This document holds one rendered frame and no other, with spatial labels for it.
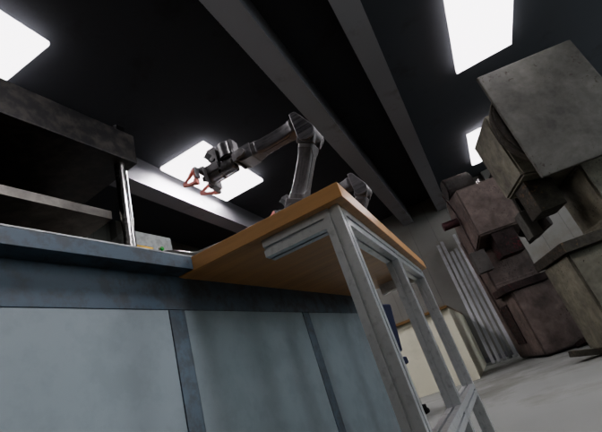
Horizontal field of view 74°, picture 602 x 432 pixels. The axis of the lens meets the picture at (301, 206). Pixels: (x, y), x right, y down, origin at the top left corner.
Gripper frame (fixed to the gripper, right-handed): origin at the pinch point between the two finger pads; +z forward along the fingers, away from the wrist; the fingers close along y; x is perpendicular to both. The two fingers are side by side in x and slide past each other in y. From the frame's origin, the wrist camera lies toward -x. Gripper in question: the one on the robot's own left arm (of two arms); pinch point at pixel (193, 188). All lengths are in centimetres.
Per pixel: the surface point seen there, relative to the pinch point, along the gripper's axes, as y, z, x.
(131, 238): -28, 61, -15
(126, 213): -28, 61, -29
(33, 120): 19, 61, -64
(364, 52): -167, -84, -155
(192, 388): 32, -8, 71
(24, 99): 23, 61, -75
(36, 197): 10, 74, -33
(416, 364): -418, 30, 83
